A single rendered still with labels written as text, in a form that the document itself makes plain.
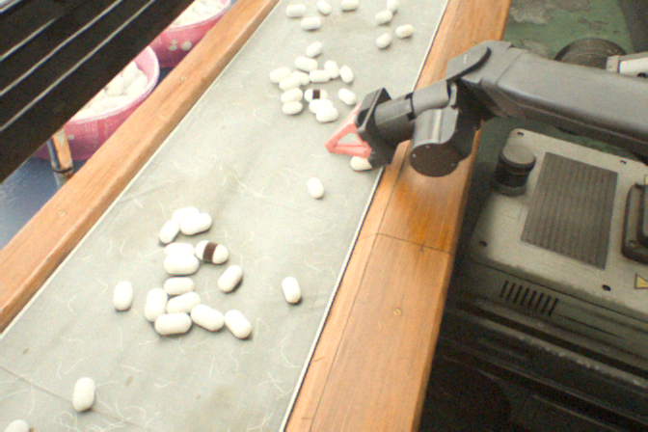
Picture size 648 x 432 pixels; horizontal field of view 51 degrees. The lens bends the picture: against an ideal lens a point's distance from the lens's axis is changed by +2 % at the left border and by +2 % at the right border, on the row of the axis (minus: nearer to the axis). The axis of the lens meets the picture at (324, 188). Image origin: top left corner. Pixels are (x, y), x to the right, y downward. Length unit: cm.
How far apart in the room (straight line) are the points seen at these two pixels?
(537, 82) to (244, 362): 41
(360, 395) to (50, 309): 34
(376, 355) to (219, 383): 16
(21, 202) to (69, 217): 18
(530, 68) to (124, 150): 51
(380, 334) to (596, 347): 67
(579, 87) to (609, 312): 66
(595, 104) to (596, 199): 79
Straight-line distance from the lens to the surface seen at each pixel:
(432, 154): 77
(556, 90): 69
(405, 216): 83
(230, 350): 71
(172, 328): 72
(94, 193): 85
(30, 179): 103
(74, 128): 99
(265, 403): 68
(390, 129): 85
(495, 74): 76
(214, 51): 111
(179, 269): 77
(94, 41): 52
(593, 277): 127
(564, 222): 135
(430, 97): 83
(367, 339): 70
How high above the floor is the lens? 133
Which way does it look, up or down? 42 degrees down
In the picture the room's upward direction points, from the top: 6 degrees clockwise
